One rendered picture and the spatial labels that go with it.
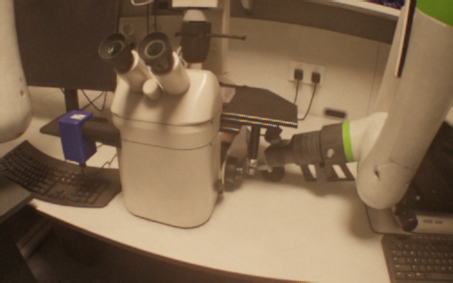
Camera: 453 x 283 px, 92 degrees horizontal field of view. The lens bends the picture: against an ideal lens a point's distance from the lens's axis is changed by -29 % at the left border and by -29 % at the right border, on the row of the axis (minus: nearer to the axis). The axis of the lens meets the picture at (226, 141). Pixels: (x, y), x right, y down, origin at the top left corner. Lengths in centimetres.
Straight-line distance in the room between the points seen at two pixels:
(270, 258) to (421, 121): 36
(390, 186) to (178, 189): 37
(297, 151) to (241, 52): 66
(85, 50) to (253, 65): 68
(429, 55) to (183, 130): 39
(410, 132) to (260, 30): 89
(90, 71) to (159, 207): 49
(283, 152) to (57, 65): 75
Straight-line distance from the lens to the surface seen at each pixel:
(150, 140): 51
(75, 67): 95
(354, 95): 127
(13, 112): 61
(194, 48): 66
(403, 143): 45
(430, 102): 41
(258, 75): 123
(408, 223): 62
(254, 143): 72
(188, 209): 57
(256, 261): 55
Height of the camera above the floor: 117
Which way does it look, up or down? 26 degrees down
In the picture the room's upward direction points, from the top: 4 degrees clockwise
